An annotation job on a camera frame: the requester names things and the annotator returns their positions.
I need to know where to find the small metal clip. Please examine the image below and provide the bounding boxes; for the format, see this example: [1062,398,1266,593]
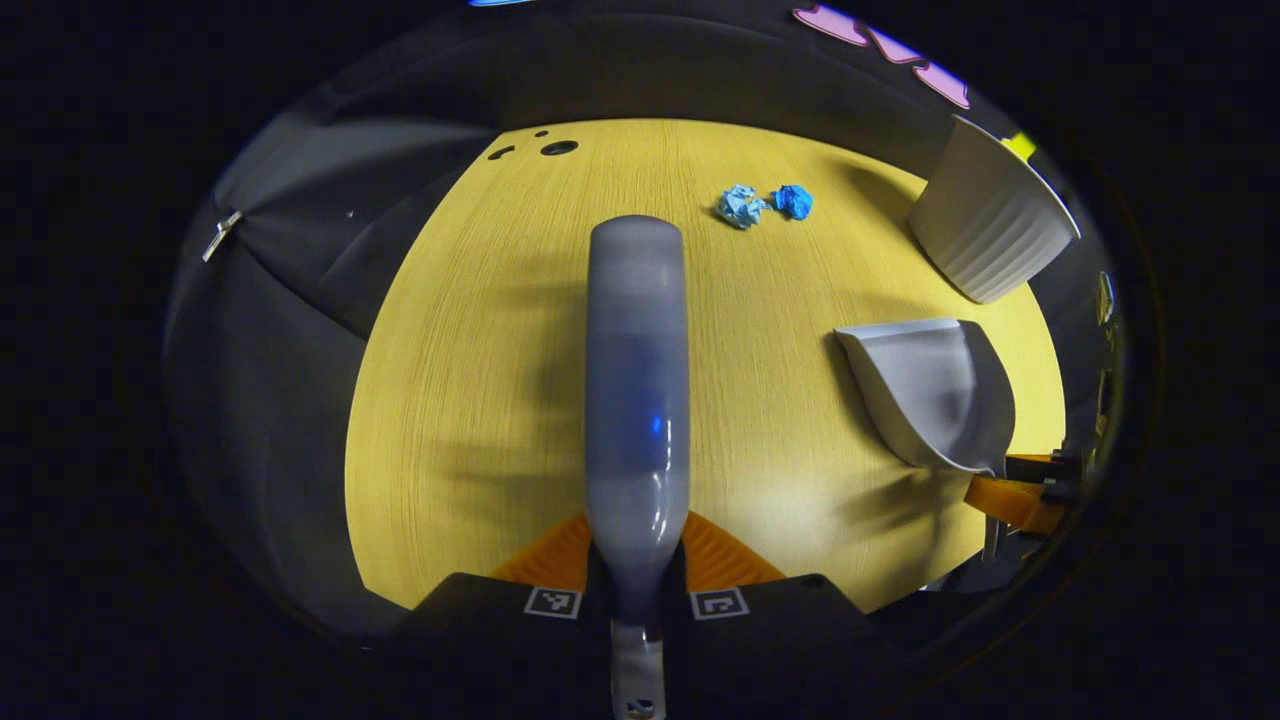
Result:
[202,210,244,263]

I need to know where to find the grey dustpan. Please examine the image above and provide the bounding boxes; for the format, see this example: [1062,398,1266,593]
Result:
[833,318,1017,476]

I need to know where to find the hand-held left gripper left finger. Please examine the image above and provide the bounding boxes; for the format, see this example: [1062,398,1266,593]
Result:
[395,514,613,720]

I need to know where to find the small grey broom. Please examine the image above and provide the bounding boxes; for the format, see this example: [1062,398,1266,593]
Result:
[584,215,693,720]

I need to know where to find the light blue paper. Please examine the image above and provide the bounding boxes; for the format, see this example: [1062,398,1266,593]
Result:
[716,184,766,230]

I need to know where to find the grey ribbed garbage bin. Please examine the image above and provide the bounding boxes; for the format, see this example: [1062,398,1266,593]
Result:
[908,115,1082,305]

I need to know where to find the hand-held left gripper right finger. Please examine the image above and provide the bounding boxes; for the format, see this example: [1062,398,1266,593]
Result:
[662,511,901,720]

